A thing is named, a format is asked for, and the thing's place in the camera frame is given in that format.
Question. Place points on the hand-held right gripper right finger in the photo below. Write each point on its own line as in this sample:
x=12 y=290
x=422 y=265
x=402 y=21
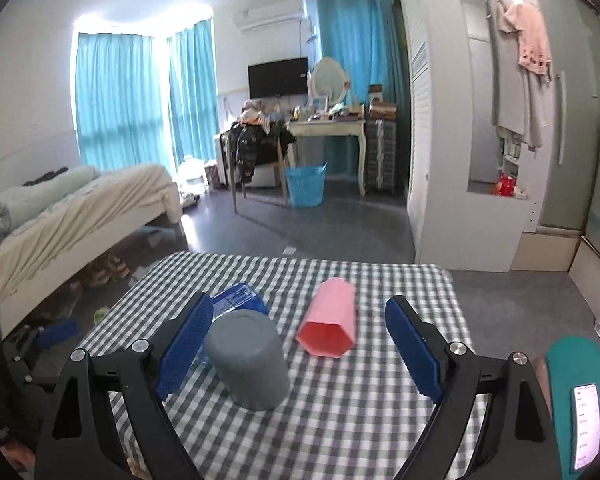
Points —
x=412 y=350

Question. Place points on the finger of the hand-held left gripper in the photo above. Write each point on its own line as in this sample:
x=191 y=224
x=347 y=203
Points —
x=55 y=334

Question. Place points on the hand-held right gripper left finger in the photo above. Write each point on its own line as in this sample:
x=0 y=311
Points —
x=185 y=345

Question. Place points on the pink hexagonal cup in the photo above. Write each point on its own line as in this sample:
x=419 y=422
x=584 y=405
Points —
x=327 y=317

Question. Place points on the grey cup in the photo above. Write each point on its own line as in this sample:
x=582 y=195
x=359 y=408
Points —
x=245 y=355

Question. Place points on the blue clear plastic container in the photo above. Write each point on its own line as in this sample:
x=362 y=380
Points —
x=240 y=299

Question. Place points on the shoes under bed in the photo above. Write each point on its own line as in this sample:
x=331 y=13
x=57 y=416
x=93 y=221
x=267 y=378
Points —
x=107 y=271

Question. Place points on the grey checkered tablecloth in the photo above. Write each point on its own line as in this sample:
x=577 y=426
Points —
x=330 y=410

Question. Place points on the cream blanket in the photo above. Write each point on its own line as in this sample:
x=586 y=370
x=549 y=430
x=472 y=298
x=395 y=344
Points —
x=80 y=220

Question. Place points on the white bed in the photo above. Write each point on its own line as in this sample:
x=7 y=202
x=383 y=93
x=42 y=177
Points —
x=130 y=220

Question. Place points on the pale green pillow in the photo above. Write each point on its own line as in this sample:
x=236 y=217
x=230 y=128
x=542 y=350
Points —
x=45 y=190

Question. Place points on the teal phone device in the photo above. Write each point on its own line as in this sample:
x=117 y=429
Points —
x=572 y=365

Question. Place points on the white floor appliance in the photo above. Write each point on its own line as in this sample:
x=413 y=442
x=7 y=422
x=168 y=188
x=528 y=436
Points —
x=191 y=175

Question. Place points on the red packets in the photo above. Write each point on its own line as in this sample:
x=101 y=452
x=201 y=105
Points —
x=504 y=186

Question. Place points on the smartphone with lit screen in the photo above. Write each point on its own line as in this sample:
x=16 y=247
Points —
x=586 y=425

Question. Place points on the wooden chair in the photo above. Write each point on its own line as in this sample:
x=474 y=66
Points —
x=282 y=175

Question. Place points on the blue plastic basket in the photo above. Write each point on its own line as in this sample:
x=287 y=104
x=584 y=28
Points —
x=305 y=185

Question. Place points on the grey drawer cabinet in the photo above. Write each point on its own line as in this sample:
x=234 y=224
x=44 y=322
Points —
x=380 y=155

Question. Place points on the pile of dark clothes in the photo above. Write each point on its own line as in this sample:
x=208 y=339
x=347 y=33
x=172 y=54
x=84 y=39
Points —
x=252 y=142

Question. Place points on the white wardrobe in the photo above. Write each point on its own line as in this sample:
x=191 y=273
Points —
x=440 y=135

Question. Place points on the white dressing table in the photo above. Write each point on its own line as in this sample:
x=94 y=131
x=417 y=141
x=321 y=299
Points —
x=325 y=127

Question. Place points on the wide turquoise window curtain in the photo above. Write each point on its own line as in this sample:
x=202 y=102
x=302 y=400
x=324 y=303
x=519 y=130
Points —
x=115 y=100

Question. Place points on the brown boxes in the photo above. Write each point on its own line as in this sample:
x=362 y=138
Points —
x=382 y=106

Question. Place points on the narrow turquoise window curtain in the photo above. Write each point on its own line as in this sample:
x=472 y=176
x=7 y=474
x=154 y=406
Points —
x=192 y=90

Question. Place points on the grey hanging garment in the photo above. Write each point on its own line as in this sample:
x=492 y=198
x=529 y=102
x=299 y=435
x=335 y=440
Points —
x=507 y=90

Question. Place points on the oval vanity mirror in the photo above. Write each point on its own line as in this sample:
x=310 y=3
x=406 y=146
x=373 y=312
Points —
x=328 y=77

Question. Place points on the tall turquoise curtain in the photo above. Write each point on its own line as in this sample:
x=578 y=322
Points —
x=352 y=25

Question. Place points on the pink hanging garment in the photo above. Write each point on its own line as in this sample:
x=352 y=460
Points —
x=532 y=40

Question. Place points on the white air conditioner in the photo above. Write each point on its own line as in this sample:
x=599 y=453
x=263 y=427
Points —
x=267 y=17

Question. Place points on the black wall television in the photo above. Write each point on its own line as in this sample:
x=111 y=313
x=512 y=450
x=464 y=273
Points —
x=277 y=77

